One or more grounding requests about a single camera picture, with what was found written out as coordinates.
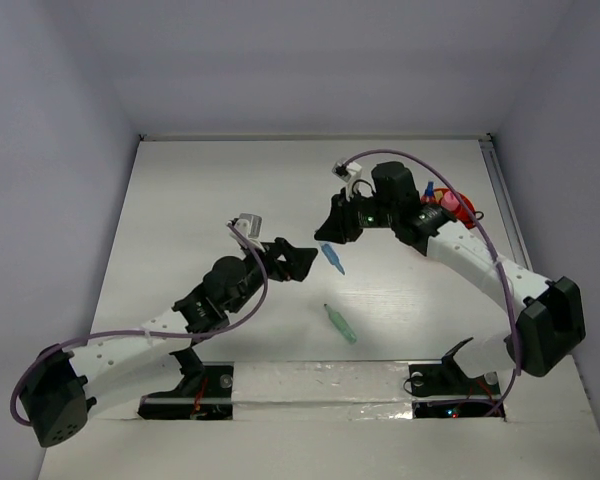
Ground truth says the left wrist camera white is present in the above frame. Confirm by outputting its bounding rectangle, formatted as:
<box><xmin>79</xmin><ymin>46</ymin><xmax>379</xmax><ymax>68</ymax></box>
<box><xmin>227</xmin><ymin>213</ymin><xmax>263</xmax><ymax>250</ymax></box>

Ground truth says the orange round organizer container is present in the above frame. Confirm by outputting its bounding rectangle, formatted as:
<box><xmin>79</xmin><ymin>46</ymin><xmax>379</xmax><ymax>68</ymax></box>
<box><xmin>434</xmin><ymin>188</ymin><xmax>479</xmax><ymax>230</ymax></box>

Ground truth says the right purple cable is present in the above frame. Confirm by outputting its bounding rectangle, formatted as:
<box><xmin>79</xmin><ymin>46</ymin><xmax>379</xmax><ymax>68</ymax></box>
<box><xmin>337</xmin><ymin>149</ymin><xmax>524</xmax><ymax>419</ymax></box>

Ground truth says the aluminium rail right edge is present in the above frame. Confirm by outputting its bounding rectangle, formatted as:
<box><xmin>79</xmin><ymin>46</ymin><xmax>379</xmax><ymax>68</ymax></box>
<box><xmin>479</xmin><ymin>132</ymin><xmax>561</xmax><ymax>355</ymax></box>

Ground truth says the purple cable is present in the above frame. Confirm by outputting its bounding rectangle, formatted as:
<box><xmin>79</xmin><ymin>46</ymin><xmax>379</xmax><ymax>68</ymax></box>
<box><xmin>337</xmin><ymin>149</ymin><xmax>524</xmax><ymax>419</ymax></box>
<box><xmin>9</xmin><ymin>222</ymin><xmax>270</xmax><ymax>427</ymax></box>

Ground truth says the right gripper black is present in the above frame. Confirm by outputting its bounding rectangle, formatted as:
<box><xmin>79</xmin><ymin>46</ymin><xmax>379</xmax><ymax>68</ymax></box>
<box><xmin>314</xmin><ymin>187</ymin><xmax>398</xmax><ymax>244</ymax></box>

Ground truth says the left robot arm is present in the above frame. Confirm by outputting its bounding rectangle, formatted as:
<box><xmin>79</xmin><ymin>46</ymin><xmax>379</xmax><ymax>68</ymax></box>
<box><xmin>9</xmin><ymin>237</ymin><xmax>318</xmax><ymax>448</ymax></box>

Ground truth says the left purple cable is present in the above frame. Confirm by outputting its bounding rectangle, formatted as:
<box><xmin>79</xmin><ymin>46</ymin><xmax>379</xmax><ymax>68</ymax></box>
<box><xmin>9</xmin><ymin>222</ymin><xmax>270</xmax><ymax>427</ymax></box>

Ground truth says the silver taped front panel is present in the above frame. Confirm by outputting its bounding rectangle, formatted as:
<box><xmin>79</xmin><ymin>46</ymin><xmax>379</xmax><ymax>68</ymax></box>
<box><xmin>231</xmin><ymin>361</ymin><xmax>413</xmax><ymax>422</ymax></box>

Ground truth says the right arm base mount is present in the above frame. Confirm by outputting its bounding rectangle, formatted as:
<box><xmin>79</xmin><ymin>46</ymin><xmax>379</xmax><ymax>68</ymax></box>
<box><xmin>402</xmin><ymin>339</ymin><xmax>506</xmax><ymax>419</ymax></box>

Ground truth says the blue highlighter pen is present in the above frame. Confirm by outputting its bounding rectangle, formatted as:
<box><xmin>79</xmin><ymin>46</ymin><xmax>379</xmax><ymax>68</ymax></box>
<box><xmin>319</xmin><ymin>242</ymin><xmax>346</xmax><ymax>275</ymax></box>

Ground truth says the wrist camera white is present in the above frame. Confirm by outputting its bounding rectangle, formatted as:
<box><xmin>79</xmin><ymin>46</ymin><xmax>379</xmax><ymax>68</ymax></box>
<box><xmin>227</xmin><ymin>213</ymin><xmax>263</xmax><ymax>250</ymax></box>
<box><xmin>332</xmin><ymin>159</ymin><xmax>362</xmax><ymax>200</ymax></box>

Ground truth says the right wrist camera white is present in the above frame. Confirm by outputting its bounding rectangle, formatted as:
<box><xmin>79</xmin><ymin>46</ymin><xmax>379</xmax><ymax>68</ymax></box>
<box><xmin>332</xmin><ymin>159</ymin><xmax>362</xmax><ymax>200</ymax></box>

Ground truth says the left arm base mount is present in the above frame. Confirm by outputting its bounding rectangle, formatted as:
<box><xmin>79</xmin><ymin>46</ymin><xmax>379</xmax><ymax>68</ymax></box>
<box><xmin>137</xmin><ymin>348</ymin><xmax>234</xmax><ymax>421</ymax></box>

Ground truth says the clear bottle blue cap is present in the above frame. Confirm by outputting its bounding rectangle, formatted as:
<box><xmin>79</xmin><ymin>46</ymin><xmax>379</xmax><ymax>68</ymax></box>
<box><xmin>422</xmin><ymin>181</ymin><xmax>437</xmax><ymax>203</ymax></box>

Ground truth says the green highlighter pen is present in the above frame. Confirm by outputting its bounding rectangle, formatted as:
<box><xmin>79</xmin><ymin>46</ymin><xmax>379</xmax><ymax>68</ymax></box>
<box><xmin>324</xmin><ymin>304</ymin><xmax>357</xmax><ymax>345</ymax></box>

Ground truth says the pink capped glue bottle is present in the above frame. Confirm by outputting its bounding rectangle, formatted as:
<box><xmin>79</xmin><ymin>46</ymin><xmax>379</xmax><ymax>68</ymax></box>
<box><xmin>440</xmin><ymin>191</ymin><xmax>461</xmax><ymax>212</ymax></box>

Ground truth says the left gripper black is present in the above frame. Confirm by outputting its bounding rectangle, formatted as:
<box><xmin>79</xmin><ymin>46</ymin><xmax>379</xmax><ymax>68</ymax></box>
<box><xmin>226</xmin><ymin>237</ymin><xmax>315</xmax><ymax>313</ymax></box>

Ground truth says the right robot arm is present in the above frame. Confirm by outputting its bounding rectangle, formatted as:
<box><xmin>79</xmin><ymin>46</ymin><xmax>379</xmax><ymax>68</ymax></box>
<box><xmin>314</xmin><ymin>161</ymin><xmax>585</xmax><ymax>392</ymax></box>

